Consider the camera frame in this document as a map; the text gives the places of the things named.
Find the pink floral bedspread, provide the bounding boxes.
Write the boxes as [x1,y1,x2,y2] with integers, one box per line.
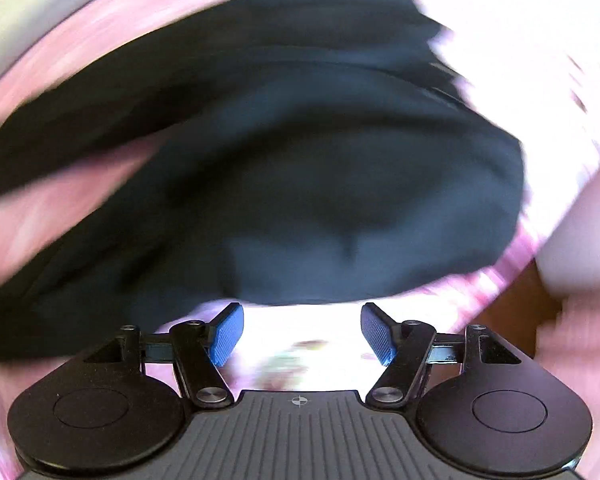
[0,0,600,479]

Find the black trousers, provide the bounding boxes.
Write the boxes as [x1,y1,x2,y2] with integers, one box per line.
[0,0,524,361]

